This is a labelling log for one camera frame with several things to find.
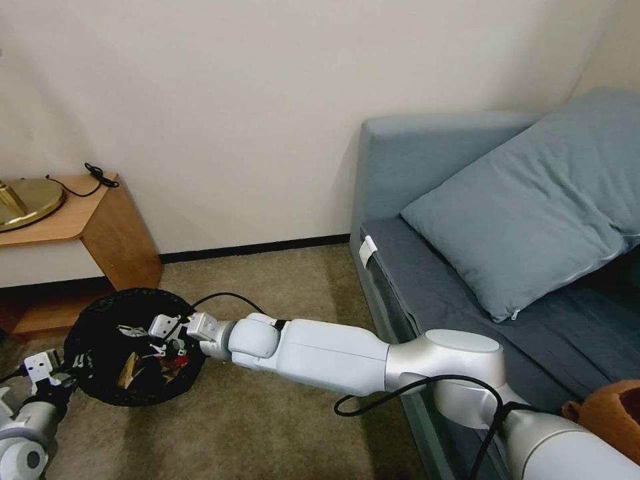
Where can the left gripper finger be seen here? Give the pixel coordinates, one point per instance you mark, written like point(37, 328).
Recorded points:
point(62, 361)
point(67, 378)

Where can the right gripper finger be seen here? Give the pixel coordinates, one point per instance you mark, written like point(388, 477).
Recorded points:
point(158, 348)
point(178, 356)

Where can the red wrapper trash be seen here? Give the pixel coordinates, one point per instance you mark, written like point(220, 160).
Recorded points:
point(176, 361)

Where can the black mesh trash bin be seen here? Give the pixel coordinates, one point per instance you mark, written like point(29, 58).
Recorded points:
point(100, 320)

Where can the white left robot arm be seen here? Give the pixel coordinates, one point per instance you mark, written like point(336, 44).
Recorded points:
point(27, 425)

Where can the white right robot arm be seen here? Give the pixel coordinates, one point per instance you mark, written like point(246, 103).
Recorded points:
point(345, 357)

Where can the white crumpled paper trash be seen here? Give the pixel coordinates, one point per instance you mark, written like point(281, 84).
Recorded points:
point(131, 331)

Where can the yellow brown paper trash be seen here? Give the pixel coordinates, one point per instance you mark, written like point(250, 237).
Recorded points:
point(131, 371)

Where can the black baseboard strip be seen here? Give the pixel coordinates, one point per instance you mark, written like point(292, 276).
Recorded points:
point(260, 250)

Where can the wooden side table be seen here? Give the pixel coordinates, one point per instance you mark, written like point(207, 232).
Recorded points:
point(110, 225)

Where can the brass lamp base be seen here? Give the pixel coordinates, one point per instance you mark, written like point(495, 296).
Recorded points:
point(30, 205)

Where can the white sofa tag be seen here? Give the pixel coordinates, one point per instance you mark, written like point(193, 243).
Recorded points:
point(368, 251)

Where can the blue grey sofa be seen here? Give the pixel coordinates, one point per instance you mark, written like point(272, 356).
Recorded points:
point(450, 280)

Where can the blue grey pillow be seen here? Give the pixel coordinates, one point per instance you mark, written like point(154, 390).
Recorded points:
point(530, 210)

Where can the brown plush object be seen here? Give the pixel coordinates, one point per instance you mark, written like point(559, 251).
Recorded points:
point(612, 415)

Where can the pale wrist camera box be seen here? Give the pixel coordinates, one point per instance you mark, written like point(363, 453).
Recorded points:
point(40, 367)
point(164, 328)

